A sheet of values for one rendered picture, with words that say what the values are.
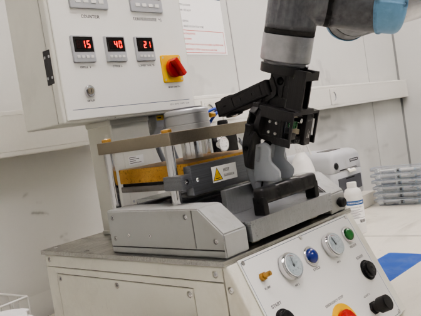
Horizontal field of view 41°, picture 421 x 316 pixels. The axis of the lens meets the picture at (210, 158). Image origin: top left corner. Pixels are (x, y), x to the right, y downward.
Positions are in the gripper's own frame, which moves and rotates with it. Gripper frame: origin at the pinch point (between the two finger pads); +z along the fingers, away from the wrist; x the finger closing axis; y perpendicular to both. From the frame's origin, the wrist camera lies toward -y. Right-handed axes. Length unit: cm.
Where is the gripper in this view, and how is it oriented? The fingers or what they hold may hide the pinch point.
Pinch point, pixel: (256, 185)
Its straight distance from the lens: 91.6
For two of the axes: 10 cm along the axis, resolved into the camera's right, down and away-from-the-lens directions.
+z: -1.0, 9.5, 2.8
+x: 6.7, -1.4, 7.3
